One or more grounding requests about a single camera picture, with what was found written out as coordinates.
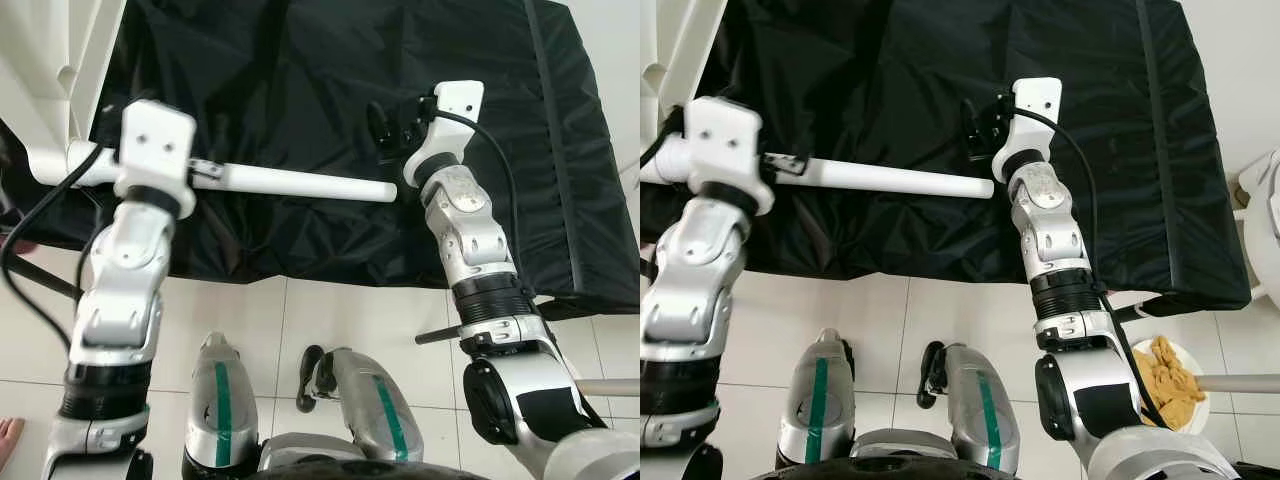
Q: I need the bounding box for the white plastic table top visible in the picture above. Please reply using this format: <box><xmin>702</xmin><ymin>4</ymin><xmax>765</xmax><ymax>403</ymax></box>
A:
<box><xmin>640</xmin><ymin>0</ymin><xmax>729</xmax><ymax>106</ymax></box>
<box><xmin>0</xmin><ymin>0</ymin><xmax>128</xmax><ymax>189</ymax></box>

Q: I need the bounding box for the black cloth table cover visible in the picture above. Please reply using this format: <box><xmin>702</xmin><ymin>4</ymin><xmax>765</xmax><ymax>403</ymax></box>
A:
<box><xmin>640</xmin><ymin>0</ymin><xmax>1253</xmax><ymax>316</ymax></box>
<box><xmin>0</xmin><ymin>0</ymin><xmax>641</xmax><ymax>321</ymax></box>

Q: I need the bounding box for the silver left robot leg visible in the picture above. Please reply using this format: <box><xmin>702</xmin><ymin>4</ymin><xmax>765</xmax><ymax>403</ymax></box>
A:
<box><xmin>775</xmin><ymin>328</ymin><xmax>856</xmax><ymax>469</ymax></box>
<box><xmin>182</xmin><ymin>332</ymin><xmax>261</xmax><ymax>474</ymax></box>

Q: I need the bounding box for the silver robot leg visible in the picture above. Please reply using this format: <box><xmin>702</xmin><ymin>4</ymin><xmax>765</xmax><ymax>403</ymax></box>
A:
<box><xmin>918</xmin><ymin>340</ymin><xmax>1021</xmax><ymax>474</ymax></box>
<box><xmin>775</xmin><ymin>328</ymin><xmax>856</xmax><ymax>469</ymax></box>
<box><xmin>182</xmin><ymin>332</ymin><xmax>261</xmax><ymax>474</ymax></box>
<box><xmin>297</xmin><ymin>345</ymin><xmax>423</xmax><ymax>466</ymax></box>

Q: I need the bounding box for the white round object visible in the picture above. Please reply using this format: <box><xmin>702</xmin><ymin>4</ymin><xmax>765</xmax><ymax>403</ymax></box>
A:
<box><xmin>1238</xmin><ymin>150</ymin><xmax>1280</xmax><ymax>276</ymax></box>

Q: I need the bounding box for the silver right robot leg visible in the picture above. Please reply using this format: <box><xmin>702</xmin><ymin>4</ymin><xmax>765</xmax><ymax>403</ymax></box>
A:
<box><xmin>297</xmin><ymin>345</ymin><xmax>423</xmax><ymax>466</ymax></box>
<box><xmin>918</xmin><ymin>340</ymin><xmax>1021</xmax><ymax>474</ymax></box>

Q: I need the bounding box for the yellow crumpled cloth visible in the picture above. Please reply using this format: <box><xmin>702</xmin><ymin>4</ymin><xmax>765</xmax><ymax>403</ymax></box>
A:
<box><xmin>1138</xmin><ymin>335</ymin><xmax>1208</xmax><ymax>429</ymax></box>

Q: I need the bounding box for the bare person foot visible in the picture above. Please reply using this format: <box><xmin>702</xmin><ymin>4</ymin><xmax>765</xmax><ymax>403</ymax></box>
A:
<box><xmin>0</xmin><ymin>416</ymin><xmax>26</xmax><ymax>471</ymax></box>

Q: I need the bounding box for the black robot torso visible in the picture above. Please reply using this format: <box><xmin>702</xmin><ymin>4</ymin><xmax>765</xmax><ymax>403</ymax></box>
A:
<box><xmin>770</xmin><ymin>445</ymin><xmax>1091</xmax><ymax>480</ymax></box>
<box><xmin>250</xmin><ymin>440</ymin><xmax>546</xmax><ymax>480</ymax></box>

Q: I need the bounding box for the grey metal tube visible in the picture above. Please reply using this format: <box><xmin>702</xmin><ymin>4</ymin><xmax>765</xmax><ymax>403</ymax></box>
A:
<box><xmin>1195</xmin><ymin>373</ymin><xmax>1280</xmax><ymax>394</ymax></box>

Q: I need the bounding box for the white plate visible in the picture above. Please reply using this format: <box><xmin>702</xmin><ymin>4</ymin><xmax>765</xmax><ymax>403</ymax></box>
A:
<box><xmin>1130</xmin><ymin>338</ymin><xmax>1213</xmax><ymax>436</ymax></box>

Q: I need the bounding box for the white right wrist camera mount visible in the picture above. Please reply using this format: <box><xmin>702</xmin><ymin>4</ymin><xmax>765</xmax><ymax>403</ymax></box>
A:
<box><xmin>992</xmin><ymin>77</ymin><xmax>1064</xmax><ymax>184</ymax></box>
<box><xmin>402</xmin><ymin>80</ymin><xmax>486</xmax><ymax>188</ymax></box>

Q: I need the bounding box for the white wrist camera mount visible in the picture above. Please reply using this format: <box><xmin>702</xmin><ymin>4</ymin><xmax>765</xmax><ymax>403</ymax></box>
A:
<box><xmin>113</xmin><ymin>98</ymin><xmax>199</xmax><ymax>218</ymax></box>
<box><xmin>992</xmin><ymin>77</ymin><xmax>1064</xmax><ymax>184</ymax></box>
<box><xmin>683</xmin><ymin>95</ymin><xmax>778</xmax><ymax>216</ymax></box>
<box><xmin>402</xmin><ymin>80</ymin><xmax>486</xmax><ymax>188</ymax></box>

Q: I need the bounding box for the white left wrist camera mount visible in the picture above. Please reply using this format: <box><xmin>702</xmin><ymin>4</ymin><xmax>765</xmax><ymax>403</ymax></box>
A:
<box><xmin>683</xmin><ymin>95</ymin><xmax>778</xmax><ymax>216</ymax></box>
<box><xmin>113</xmin><ymin>98</ymin><xmax>199</xmax><ymax>218</ymax></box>

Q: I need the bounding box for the black metal frame bar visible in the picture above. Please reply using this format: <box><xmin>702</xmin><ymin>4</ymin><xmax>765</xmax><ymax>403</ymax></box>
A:
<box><xmin>1112</xmin><ymin>288</ymin><xmax>1253</xmax><ymax>323</ymax></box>
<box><xmin>5</xmin><ymin>258</ymin><xmax>83</xmax><ymax>301</ymax></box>
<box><xmin>415</xmin><ymin>298</ymin><xmax>641</xmax><ymax>346</ymax></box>

